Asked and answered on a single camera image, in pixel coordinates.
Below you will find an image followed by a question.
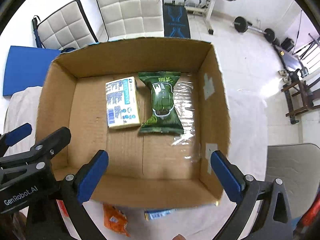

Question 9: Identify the orange snack packet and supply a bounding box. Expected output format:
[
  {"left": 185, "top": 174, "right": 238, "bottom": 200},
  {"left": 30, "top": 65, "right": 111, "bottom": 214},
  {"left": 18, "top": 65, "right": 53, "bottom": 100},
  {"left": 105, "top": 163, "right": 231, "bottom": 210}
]
[{"left": 103, "top": 204, "right": 130, "bottom": 237}]

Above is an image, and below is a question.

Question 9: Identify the light blue snack bar packet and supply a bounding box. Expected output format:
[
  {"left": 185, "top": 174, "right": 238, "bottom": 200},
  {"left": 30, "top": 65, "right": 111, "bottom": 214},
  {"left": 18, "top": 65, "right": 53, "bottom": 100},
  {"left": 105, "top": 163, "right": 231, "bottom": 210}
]
[{"left": 144, "top": 209, "right": 176, "bottom": 221}]

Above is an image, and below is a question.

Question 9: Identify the green snack packet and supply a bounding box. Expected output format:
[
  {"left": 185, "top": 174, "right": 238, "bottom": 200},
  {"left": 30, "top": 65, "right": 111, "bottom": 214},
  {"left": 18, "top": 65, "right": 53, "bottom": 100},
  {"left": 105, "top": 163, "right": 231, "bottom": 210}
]
[{"left": 138, "top": 72, "right": 184, "bottom": 135}]

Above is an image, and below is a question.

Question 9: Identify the beige plastic chair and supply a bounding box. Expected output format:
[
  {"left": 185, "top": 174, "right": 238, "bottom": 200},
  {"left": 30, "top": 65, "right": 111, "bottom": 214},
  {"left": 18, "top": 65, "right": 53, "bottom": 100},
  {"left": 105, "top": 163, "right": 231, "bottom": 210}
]
[{"left": 266, "top": 143, "right": 320, "bottom": 218}]

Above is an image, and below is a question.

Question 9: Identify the dark blue clothing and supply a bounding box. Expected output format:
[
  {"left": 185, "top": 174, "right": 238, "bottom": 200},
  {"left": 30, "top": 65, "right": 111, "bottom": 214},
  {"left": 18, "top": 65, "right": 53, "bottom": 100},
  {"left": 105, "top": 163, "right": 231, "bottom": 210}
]
[{"left": 61, "top": 47, "right": 75, "bottom": 53}]

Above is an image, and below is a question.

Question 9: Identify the open cardboard milk box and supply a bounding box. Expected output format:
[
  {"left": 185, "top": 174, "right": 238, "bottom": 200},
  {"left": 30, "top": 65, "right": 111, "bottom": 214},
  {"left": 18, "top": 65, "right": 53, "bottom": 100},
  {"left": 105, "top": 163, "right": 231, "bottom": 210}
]
[{"left": 36, "top": 37, "right": 230, "bottom": 208}]

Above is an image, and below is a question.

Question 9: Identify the dark wooden chair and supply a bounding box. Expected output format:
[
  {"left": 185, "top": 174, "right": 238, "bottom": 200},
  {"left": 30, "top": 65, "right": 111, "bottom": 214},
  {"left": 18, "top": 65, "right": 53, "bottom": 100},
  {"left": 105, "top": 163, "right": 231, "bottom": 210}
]
[{"left": 281, "top": 69, "right": 319, "bottom": 125}]

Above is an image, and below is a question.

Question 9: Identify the white padded chair left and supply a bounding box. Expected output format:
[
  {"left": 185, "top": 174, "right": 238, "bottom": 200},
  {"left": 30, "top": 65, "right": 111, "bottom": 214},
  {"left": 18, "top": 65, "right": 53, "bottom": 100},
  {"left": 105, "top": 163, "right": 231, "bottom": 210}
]
[{"left": 32, "top": 0, "right": 98, "bottom": 50}]

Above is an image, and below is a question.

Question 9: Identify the white padded chair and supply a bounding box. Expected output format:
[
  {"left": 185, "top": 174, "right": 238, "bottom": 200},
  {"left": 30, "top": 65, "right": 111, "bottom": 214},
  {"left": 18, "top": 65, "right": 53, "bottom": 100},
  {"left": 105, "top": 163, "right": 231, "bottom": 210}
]
[
  {"left": 32, "top": 0, "right": 98, "bottom": 50},
  {"left": 96, "top": 0, "right": 164, "bottom": 41}
]

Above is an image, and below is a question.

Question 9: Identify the black speaker box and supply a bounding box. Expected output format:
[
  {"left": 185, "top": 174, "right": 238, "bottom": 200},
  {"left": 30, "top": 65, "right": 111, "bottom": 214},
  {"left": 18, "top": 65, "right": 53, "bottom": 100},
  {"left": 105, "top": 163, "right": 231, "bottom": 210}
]
[{"left": 280, "top": 37, "right": 295, "bottom": 52}]

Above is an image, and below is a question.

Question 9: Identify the floor barbell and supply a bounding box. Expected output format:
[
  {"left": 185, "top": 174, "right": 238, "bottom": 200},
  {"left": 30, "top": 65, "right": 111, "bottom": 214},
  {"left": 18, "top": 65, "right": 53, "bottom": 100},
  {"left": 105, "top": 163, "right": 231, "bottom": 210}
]
[{"left": 233, "top": 16, "right": 276, "bottom": 43}]

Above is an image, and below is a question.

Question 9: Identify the black blue bench pad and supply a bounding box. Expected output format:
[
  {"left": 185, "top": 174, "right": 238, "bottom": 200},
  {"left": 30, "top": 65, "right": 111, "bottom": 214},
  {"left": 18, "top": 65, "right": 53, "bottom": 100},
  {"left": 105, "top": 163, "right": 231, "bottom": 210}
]
[{"left": 163, "top": 3, "right": 191, "bottom": 38}]

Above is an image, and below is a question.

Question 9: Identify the white padded chair right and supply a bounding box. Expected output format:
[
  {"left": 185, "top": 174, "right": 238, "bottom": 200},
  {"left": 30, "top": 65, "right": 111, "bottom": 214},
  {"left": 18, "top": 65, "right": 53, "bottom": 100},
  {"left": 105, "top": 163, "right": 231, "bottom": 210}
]
[{"left": 96, "top": 0, "right": 164, "bottom": 41}]

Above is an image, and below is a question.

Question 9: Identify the white weight bench rack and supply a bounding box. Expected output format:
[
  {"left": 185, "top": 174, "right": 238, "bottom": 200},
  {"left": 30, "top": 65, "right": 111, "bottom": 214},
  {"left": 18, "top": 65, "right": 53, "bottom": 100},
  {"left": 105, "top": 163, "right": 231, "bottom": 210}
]
[{"left": 177, "top": 0, "right": 216, "bottom": 35}]

